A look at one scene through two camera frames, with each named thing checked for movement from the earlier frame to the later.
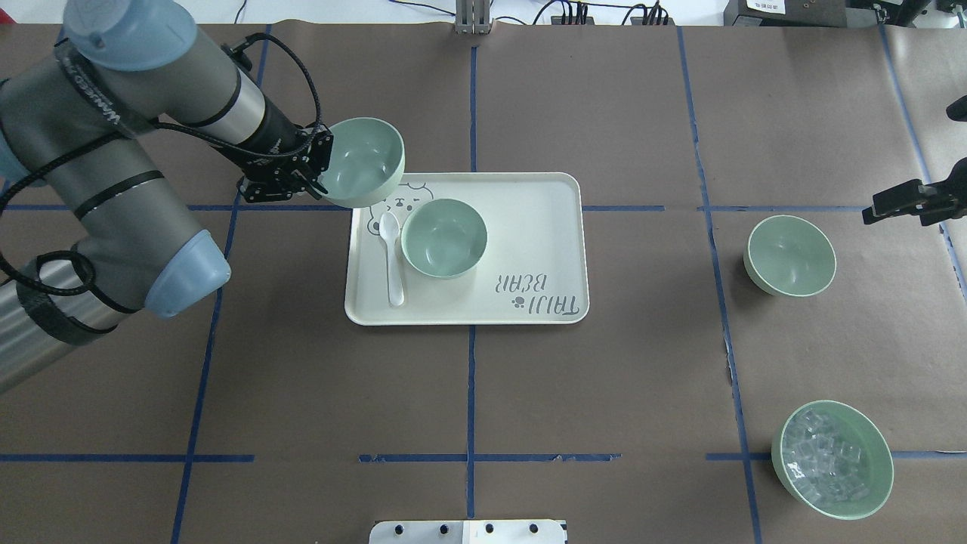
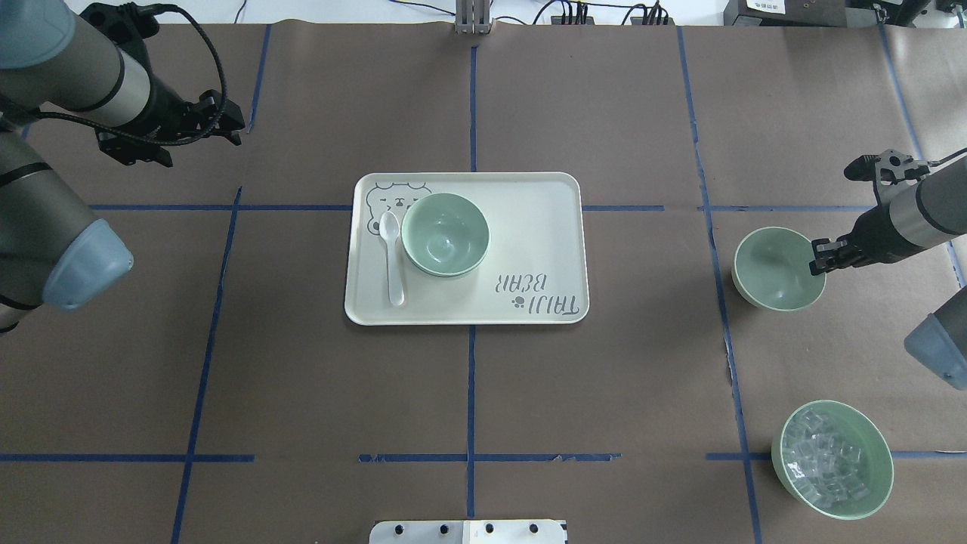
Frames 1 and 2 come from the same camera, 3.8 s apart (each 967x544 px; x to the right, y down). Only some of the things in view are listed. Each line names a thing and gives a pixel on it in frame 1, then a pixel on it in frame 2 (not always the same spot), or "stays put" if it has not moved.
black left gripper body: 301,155 → 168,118
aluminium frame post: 472,17 stays put
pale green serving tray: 534,270 stays put
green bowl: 367,162 → 444,234
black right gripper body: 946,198 → 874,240
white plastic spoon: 389,227 stays put
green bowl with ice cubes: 833,458 stays put
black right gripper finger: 900,201 → 829,255
